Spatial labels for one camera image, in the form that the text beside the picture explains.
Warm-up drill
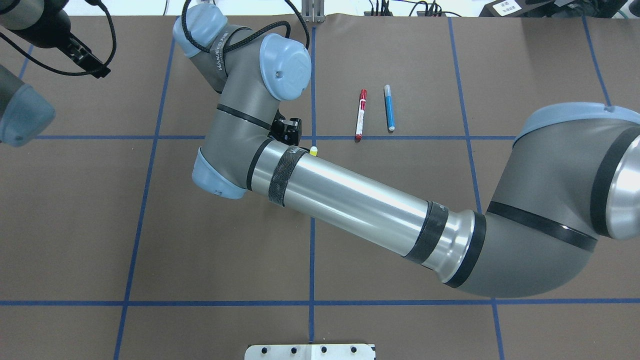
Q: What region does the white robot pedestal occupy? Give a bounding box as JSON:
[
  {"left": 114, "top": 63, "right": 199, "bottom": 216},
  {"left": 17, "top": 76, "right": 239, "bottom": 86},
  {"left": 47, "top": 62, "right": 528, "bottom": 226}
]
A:
[{"left": 244, "top": 343, "right": 377, "bottom": 360}]

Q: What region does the blue highlighter pen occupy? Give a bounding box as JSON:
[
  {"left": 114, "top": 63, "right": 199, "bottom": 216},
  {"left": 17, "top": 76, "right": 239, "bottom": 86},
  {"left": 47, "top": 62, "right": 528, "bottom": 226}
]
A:
[{"left": 383, "top": 84, "right": 396, "bottom": 133}]

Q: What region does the aluminium frame post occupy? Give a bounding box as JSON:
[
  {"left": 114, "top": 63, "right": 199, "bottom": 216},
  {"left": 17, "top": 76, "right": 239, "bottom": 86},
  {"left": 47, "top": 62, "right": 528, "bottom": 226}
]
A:
[{"left": 301, "top": 0, "right": 326, "bottom": 23}]

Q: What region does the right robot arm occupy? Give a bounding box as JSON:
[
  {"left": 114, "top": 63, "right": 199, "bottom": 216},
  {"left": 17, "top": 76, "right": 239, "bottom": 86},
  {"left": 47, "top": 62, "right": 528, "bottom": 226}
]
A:
[{"left": 173, "top": 2, "right": 639, "bottom": 298}]

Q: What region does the red white marker pen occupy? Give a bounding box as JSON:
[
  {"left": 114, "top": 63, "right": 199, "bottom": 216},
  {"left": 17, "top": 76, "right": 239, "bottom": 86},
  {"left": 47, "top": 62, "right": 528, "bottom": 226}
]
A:
[{"left": 354, "top": 88, "right": 368, "bottom": 142}]

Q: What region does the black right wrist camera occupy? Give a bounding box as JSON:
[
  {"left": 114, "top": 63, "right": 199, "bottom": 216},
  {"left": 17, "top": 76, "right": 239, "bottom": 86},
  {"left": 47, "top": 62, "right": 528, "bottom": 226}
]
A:
[{"left": 269, "top": 117, "right": 302, "bottom": 146}]

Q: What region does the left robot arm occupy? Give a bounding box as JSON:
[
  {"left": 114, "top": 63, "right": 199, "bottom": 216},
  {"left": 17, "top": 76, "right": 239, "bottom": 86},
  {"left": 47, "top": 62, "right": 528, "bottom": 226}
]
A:
[{"left": 0, "top": 0, "right": 117, "bottom": 148}]

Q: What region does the black labelled box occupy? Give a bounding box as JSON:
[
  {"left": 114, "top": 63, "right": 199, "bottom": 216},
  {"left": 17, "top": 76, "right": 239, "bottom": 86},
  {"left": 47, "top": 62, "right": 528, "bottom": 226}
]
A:
[{"left": 478, "top": 0, "right": 531, "bottom": 18}]

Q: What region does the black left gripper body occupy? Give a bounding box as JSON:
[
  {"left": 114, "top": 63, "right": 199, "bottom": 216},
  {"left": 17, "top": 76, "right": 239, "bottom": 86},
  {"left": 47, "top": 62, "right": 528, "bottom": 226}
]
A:
[{"left": 20, "top": 7, "right": 81, "bottom": 50}]

